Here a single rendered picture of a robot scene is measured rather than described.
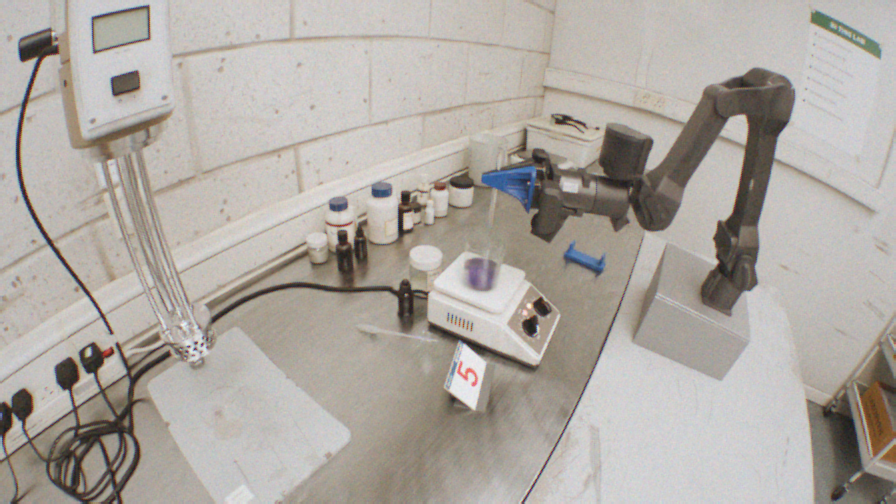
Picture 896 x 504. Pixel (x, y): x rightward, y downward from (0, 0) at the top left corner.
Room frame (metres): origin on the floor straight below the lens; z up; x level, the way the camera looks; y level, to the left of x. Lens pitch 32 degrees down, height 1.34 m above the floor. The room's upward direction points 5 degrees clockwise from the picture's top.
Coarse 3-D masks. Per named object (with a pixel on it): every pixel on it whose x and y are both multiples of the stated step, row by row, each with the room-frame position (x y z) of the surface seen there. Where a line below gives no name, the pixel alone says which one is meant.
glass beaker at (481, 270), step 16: (480, 240) 0.49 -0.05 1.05; (496, 240) 0.49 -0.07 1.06; (464, 256) 0.46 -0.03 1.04; (480, 256) 0.44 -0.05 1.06; (496, 256) 0.44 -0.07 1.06; (464, 272) 0.45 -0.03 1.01; (480, 272) 0.44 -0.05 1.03; (496, 272) 0.44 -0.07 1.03; (480, 288) 0.44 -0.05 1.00; (496, 288) 0.45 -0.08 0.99
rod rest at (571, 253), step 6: (570, 246) 0.71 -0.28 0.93; (570, 252) 0.71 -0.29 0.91; (576, 252) 0.72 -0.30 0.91; (570, 258) 0.70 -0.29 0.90; (576, 258) 0.69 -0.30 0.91; (582, 258) 0.69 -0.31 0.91; (588, 258) 0.69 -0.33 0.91; (594, 258) 0.70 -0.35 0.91; (588, 264) 0.67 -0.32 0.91; (594, 264) 0.67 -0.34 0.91; (600, 264) 0.66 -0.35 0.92; (600, 270) 0.66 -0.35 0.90
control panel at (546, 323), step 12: (528, 288) 0.49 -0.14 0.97; (528, 300) 0.46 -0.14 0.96; (516, 312) 0.43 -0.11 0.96; (528, 312) 0.44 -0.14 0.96; (552, 312) 0.46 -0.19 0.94; (516, 324) 0.40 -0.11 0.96; (540, 324) 0.43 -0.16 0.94; (552, 324) 0.44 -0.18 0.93; (528, 336) 0.39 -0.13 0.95; (540, 336) 0.40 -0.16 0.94; (540, 348) 0.38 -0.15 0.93
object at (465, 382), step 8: (464, 352) 0.36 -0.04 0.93; (472, 352) 0.37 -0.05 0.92; (464, 360) 0.35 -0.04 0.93; (472, 360) 0.36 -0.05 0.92; (480, 360) 0.37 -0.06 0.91; (456, 368) 0.33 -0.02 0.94; (464, 368) 0.34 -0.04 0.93; (472, 368) 0.35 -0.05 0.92; (480, 368) 0.35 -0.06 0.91; (456, 376) 0.32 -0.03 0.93; (464, 376) 0.33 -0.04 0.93; (472, 376) 0.33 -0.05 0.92; (456, 384) 0.31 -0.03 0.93; (464, 384) 0.31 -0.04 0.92; (472, 384) 0.32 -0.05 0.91; (456, 392) 0.29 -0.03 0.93; (464, 392) 0.30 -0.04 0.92; (472, 392) 0.31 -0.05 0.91; (472, 400) 0.30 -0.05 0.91
